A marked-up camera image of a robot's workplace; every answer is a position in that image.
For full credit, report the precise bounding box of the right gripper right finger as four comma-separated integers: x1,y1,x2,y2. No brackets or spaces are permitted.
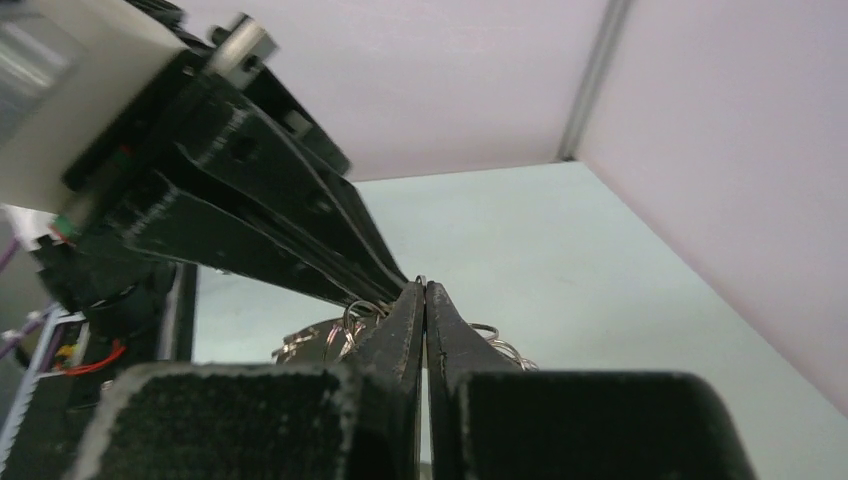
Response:
425,282,755,479

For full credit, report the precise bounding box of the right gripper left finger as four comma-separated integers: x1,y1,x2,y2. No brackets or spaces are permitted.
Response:
62,281,427,480

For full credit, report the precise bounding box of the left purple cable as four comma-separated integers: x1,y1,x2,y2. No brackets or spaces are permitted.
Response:
0,238,61,362

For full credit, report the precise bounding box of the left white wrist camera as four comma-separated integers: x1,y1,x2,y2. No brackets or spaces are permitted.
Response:
1,1,185,213

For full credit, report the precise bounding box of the left aluminium frame post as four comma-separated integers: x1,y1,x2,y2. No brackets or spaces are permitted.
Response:
557,0,635,162

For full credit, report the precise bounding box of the large metal keyring with keys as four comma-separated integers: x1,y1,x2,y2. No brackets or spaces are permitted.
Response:
272,281,541,385

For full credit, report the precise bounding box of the grey slotted cable duct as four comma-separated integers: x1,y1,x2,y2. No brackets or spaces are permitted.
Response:
1,309,65,472

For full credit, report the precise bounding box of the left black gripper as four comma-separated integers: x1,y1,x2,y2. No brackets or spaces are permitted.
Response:
35,13,407,310

